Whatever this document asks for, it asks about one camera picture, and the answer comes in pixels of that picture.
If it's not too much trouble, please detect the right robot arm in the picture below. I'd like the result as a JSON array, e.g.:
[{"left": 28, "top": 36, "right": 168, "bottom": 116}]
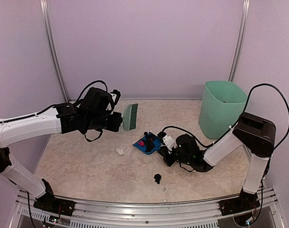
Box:
[{"left": 157, "top": 113, "right": 276, "bottom": 211}]

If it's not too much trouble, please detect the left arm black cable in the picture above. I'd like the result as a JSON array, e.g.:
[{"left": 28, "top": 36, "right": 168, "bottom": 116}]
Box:
[{"left": 73, "top": 80, "right": 109, "bottom": 107}]

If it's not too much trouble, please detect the black paper scrap large lower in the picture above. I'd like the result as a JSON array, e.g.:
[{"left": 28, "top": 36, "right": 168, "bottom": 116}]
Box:
[{"left": 154, "top": 174, "right": 162, "bottom": 184}]

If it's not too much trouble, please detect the aluminium front rail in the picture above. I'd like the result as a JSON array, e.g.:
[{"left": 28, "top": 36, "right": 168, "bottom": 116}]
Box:
[{"left": 15, "top": 187, "right": 281, "bottom": 228}]

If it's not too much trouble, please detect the green hand brush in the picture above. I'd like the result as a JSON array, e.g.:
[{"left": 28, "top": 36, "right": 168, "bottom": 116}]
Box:
[{"left": 122, "top": 103, "right": 138, "bottom": 131}]

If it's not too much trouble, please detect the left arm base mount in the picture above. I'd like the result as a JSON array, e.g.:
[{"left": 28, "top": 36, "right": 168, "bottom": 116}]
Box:
[{"left": 34, "top": 193, "right": 76, "bottom": 217}]

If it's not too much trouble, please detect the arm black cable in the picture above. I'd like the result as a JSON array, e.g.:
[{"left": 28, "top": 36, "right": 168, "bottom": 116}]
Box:
[
  {"left": 73, "top": 80, "right": 109, "bottom": 107},
  {"left": 162, "top": 83, "right": 289, "bottom": 152}
]

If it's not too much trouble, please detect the blue plastic dustpan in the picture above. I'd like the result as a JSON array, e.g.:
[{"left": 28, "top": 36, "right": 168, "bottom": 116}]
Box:
[{"left": 133, "top": 132, "right": 162, "bottom": 155}]

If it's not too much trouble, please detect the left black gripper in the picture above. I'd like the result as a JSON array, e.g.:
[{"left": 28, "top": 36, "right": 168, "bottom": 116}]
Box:
[{"left": 85, "top": 111, "right": 122, "bottom": 132}]

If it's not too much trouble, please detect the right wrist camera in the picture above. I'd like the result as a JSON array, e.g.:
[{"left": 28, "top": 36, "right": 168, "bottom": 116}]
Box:
[{"left": 157, "top": 132, "right": 176, "bottom": 152}]

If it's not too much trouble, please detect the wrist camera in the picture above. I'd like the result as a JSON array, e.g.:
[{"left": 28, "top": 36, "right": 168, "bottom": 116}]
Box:
[
  {"left": 110, "top": 89, "right": 121, "bottom": 105},
  {"left": 157, "top": 132, "right": 176, "bottom": 152}
]

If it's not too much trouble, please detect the white paper scrap by dustpan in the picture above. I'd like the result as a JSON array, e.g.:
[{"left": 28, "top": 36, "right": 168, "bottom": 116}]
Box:
[{"left": 115, "top": 148, "right": 126, "bottom": 156}]

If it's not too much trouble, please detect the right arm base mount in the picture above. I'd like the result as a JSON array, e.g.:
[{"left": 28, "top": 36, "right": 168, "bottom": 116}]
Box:
[{"left": 219, "top": 195, "right": 261, "bottom": 216}]

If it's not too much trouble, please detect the left aluminium frame post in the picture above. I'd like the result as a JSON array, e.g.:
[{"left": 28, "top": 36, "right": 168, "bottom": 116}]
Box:
[{"left": 40, "top": 0, "right": 70, "bottom": 102}]

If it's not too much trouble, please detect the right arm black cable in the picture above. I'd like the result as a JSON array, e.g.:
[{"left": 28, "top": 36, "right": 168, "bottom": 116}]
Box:
[{"left": 162, "top": 83, "right": 289, "bottom": 152}]

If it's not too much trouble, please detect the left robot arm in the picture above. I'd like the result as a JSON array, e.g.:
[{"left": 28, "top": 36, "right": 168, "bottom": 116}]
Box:
[{"left": 0, "top": 87, "right": 122, "bottom": 211}]

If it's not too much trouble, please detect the green plastic waste bin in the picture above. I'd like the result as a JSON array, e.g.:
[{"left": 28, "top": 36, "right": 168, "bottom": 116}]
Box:
[{"left": 198, "top": 81, "right": 247, "bottom": 139}]

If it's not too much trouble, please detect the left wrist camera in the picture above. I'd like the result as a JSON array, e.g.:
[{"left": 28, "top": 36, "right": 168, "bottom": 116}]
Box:
[{"left": 110, "top": 89, "right": 121, "bottom": 105}]

